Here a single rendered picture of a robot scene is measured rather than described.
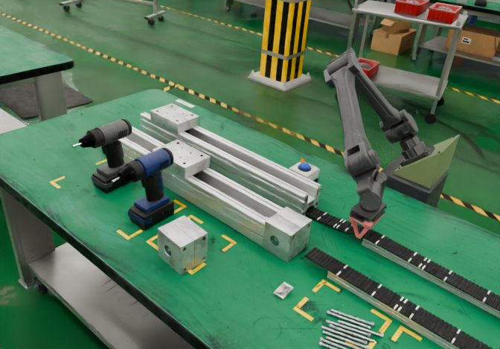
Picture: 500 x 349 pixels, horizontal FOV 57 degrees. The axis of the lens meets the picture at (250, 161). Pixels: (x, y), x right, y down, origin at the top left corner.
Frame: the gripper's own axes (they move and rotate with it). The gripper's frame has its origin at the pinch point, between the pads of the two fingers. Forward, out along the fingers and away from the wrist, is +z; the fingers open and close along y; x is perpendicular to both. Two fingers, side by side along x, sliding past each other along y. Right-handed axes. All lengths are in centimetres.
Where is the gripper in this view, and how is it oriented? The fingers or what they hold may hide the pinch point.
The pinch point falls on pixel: (362, 231)
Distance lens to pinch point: 141.4
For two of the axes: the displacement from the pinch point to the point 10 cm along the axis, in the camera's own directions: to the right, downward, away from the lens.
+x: 7.5, 3.7, -5.4
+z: -0.7, 8.6, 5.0
